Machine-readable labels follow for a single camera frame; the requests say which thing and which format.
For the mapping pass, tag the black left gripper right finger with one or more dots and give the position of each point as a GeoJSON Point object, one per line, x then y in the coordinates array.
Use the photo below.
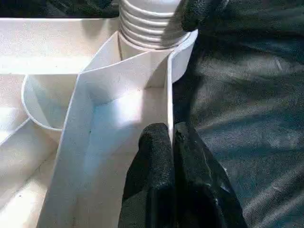
{"type": "Point", "coordinates": [199, 185]}

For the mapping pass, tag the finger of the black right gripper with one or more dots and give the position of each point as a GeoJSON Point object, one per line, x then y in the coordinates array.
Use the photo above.
{"type": "Point", "coordinates": [199, 14]}

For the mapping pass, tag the white plastic table leg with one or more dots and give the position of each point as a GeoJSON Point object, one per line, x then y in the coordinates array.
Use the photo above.
{"type": "Point", "coordinates": [145, 23]}

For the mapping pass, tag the white plastic table top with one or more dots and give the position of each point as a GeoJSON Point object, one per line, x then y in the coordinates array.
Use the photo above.
{"type": "Point", "coordinates": [47, 47]}

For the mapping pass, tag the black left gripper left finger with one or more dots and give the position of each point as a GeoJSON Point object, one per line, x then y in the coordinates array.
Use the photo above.
{"type": "Point", "coordinates": [152, 178]}

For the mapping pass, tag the black glossy mat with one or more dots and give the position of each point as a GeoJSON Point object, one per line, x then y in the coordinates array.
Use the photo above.
{"type": "Point", "coordinates": [249, 107]}

